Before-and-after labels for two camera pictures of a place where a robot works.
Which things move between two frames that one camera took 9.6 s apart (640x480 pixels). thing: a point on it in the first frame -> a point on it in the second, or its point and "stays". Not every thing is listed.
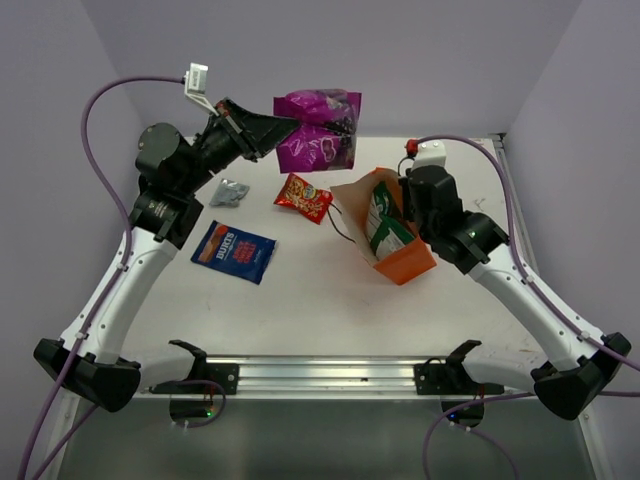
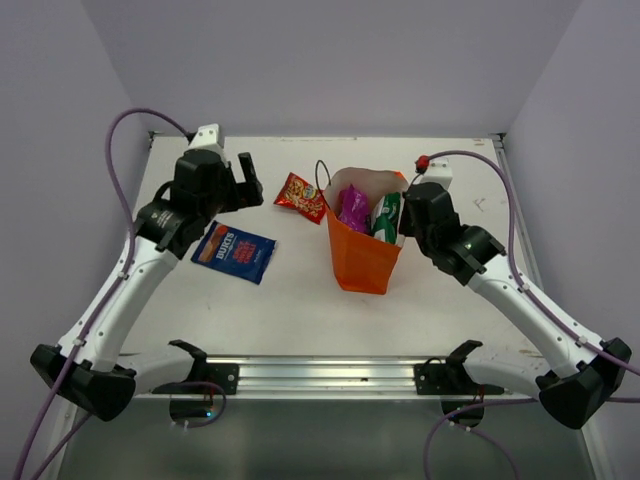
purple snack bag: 325,139 -> 353,208
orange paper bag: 405,262 -> 365,263
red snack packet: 299,194 stays
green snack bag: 388,227 stays
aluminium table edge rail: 527,245 stays
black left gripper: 251,133 -> 243,194
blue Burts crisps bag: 236,252 stays
